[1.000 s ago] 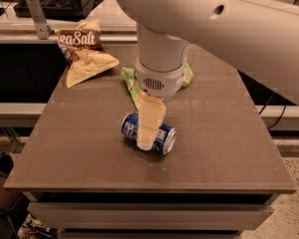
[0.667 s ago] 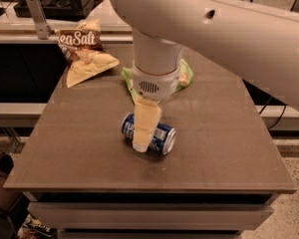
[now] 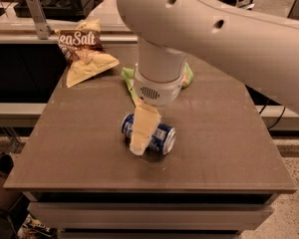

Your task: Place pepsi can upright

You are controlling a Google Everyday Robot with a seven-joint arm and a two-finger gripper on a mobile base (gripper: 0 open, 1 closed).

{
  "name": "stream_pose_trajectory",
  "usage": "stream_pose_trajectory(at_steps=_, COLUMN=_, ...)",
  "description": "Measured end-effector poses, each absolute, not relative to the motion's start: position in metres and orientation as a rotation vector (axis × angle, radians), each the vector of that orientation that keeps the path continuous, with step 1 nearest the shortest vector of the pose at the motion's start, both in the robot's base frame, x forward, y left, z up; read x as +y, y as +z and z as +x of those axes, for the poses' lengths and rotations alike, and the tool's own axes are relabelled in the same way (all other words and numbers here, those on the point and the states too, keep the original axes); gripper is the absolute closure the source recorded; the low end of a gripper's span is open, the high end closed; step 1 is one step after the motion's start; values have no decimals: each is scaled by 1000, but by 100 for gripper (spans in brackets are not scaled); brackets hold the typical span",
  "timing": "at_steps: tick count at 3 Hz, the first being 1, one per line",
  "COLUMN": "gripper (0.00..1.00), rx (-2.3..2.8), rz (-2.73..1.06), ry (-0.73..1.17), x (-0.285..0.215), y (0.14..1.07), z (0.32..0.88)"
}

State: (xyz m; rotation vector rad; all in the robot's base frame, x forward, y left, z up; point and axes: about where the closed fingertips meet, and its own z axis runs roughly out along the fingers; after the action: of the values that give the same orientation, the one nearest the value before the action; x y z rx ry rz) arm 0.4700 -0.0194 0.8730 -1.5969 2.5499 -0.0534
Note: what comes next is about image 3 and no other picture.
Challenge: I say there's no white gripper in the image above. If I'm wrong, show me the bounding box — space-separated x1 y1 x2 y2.
130 63 183 155

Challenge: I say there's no blue pepsi can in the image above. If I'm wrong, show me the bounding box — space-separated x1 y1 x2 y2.
121 114 176 155

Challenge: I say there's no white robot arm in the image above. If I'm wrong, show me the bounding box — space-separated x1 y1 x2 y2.
117 0 299 115

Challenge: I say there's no green snack bag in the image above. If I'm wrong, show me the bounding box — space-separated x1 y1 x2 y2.
121 64 193 107

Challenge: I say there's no sea salt chips bag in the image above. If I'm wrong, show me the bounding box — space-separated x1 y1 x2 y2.
56 19 120 88

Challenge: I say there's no black box on counter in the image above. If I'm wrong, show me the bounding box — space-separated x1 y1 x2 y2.
13 0 105 22

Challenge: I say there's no brown bin at left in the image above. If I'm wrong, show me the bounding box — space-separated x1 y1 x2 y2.
0 151 31 239

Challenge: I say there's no black cable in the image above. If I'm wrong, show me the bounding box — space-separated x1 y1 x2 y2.
258 98 287 131

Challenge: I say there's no left metal bracket post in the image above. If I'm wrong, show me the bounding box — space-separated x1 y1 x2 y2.
25 0 51 40

